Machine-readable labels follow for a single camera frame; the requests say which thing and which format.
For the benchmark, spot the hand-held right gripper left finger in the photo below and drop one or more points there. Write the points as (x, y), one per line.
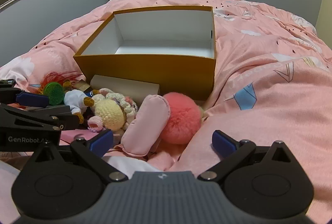
(102, 141)

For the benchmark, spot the green round stamp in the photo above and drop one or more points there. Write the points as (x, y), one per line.
(54, 93)

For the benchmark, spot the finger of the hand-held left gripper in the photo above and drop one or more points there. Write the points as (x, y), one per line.
(32, 99)
(59, 120)

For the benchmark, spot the cream crochet doll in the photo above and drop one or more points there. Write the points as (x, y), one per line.
(109, 111)

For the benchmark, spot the pink fluffy ball plush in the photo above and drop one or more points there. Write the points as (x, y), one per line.
(181, 117)

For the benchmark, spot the pink notebook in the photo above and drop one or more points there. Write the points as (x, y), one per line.
(75, 134)

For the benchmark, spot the orange cardboard box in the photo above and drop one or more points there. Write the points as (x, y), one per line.
(145, 71)

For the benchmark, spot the long beige box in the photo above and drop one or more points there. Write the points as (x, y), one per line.
(124, 85)

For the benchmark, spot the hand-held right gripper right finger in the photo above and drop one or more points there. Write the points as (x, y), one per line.
(223, 143)

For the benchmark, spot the pink printed blanket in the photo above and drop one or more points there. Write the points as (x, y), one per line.
(259, 58)

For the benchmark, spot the pink fabric pouch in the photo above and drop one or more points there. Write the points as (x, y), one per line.
(145, 123)

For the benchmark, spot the red feather toy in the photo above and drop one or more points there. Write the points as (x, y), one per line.
(55, 76)

